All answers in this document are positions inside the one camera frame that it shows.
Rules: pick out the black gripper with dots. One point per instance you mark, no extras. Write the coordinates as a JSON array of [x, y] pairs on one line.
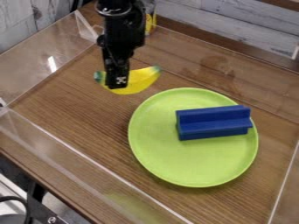
[[122, 37]]

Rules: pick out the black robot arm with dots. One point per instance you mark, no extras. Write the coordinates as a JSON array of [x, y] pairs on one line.
[[123, 35]]

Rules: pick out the yellow toy banana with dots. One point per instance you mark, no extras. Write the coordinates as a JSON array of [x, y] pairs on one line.
[[137, 82]]

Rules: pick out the clear acrylic corner bracket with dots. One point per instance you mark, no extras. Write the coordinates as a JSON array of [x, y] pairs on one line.
[[89, 32]]

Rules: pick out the green round plate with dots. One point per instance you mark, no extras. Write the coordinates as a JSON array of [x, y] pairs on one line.
[[193, 163]]

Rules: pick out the clear acrylic enclosure wall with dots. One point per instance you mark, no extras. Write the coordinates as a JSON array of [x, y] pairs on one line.
[[83, 183]]

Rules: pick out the blue plastic block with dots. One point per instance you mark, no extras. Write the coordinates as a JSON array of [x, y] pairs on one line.
[[213, 122]]

